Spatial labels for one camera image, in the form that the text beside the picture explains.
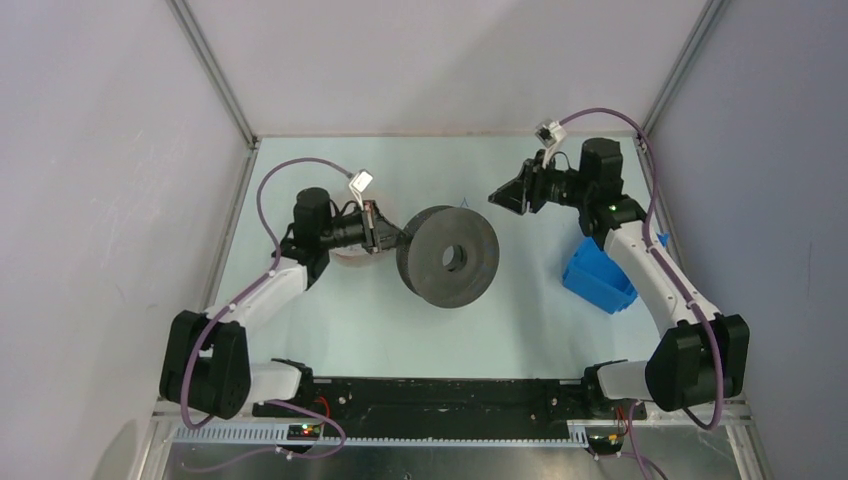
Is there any left controller board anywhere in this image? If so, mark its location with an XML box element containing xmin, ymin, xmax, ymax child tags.
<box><xmin>286</xmin><ymin>424</ymin><xmax>323</xmax><ymax>442</ymax></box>

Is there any black cable spool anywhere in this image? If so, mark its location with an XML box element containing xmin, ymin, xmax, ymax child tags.
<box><xmin>396</xmin><ymin>205</ymin><xmax>500</xmax><ymax>309</ymax></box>

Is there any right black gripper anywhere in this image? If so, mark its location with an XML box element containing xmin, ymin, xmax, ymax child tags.
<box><xmin>489</xmin><ymin>149</ymin><xmax>593</xmax><ymax>215</ymax></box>

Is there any right controller board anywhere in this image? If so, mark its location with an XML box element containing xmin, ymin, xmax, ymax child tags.
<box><xmin>586</xmin><ymin>434</ymin><xmax>627</xmax><ymax>460</ymax></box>

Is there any blue plastic bin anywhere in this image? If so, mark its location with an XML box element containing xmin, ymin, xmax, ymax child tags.
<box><xmin>562</xmin><ymin>237</ymin><xmax>639</xmax><ymax>314</ymax></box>

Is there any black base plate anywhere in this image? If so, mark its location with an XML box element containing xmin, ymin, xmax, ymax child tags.
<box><xmin>291</xmin><ymin>377</ymin><xmax>629</xmax><ymax>441</ymax></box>

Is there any controller board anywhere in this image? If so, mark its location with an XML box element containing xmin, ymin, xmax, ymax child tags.
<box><xmin>286</xmin><ymin>424</ymin><xmax>323</xmax><ymax>442</ymax></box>
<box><xmin>586</xmin><ymin>434</ymin><xmax>627</xmax><ymax>460</ymax></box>

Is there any white slotted cable duct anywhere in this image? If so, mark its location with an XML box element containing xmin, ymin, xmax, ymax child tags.
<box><xmin>172</xmin><ymin>423</ymin><xmax>591</xmax><ymax>449</ymax></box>

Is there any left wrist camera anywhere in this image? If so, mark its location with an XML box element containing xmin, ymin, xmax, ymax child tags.
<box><xmin>348</xmin><ymin>169</ymin><xmax>374</xmax><ymax>208</ymax></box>

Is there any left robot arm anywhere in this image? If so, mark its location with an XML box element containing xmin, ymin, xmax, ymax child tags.
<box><xmin>159</xmin><ymin>187</ymin><xmax>412</xmax><ymax>419</ymax></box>

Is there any white cable spool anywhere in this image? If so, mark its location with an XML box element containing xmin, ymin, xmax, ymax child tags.
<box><xmin>327</xmin><ymin>198</ymin><xmax>386</xmax><ymax>269</ymax></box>

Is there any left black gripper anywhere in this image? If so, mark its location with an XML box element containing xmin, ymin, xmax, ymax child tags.
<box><xmin>319</xmin><ymin>200</ymin><xmax>414</xmax><ymax>254</ymax></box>

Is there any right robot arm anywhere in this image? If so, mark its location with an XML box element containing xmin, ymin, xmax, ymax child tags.
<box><xmin>488</xmin><ymin>137</ymin><xmax>750</xmax><ymax>418</ymax></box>

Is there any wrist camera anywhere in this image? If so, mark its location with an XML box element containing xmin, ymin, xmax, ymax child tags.
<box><xmin>535</xmin><ymin>119</ymin><xmax>567</xmax><ymax>168</ymax></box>
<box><xmin>348</xmin><ymin>169</ymin><xmax>374</xmax><ymax>208</ymax></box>

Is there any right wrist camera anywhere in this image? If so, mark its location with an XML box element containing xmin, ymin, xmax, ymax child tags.
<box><xmin>535</xmin><ymin>119</ymin><xmax>567</xmax><ymax>168</ymax></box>

